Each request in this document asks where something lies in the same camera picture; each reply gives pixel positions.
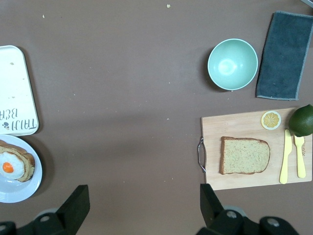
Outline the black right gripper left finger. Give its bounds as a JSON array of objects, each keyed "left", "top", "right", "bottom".
[{"left": 31, "top": 185, "right": 90, "bottom": 235}]

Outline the white ribbed plate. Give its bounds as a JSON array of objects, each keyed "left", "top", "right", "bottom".
[{"left": 0, "top": 134, "right": 43, "bottom": 204}]

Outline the green avocado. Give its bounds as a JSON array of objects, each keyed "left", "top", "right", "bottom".
[{"left": 288, "top": 104, "right": 313, "bottom": 137}]

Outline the mint green bowl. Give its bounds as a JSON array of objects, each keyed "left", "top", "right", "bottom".
[{"left": 207, "top": 38, "right": 259, "bottom": 91}]

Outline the toast slice under egg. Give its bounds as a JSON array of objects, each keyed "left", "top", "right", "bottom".
[{"left": 0, "top": 140, "right": 36, "bottom": 183}]

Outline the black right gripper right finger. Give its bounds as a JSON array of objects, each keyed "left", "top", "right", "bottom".
[{"left": 197, "top": 183, "right": 261, "bottom": 235}]

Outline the yellow plastic knife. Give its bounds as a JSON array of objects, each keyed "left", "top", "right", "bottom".
[{"left": 279, "top": 129, "right": 293, "bottom": 185}]

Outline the toy fried egg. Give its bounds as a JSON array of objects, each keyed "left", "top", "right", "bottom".
[{"left": 0, "top": 151, "right": 26, "bottom": 181}]

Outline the cream bear print tray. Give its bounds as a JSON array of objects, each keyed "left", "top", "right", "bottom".
[{"left": 0, "top": 45, "right": 40, "bottom": 137}]

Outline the dark grey cloth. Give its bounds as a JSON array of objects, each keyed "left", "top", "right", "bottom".
[{"left": 256, "top": 10, "right": 313, "bottom": 101}]

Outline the lemon slice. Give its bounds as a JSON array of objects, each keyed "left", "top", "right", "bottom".
[{"left": 260, "top": 110, "right": 282, "bottom": 131}]

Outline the wooden cutting board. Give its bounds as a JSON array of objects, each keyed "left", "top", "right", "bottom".
[{"left": 197, "top": 107, "right": 313, "bottom": 191}]

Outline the plain toast bread slice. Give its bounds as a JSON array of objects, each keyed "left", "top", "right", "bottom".
[{"left": 219, "top": 136, "right": 271, "bottom": 175}]

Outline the yellow plastic fork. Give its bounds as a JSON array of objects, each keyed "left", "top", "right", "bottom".
[{"left": 294, "top": 134, "right": 307, "bottom": 179}]

